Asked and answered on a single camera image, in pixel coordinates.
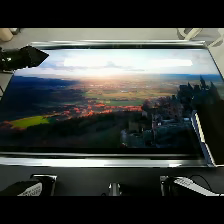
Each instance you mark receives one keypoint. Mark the black garment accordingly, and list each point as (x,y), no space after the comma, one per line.
(32,56)

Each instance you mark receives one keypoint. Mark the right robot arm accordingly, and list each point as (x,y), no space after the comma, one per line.
(193,186)

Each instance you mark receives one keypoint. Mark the silver frame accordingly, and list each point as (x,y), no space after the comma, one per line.
(100,162)

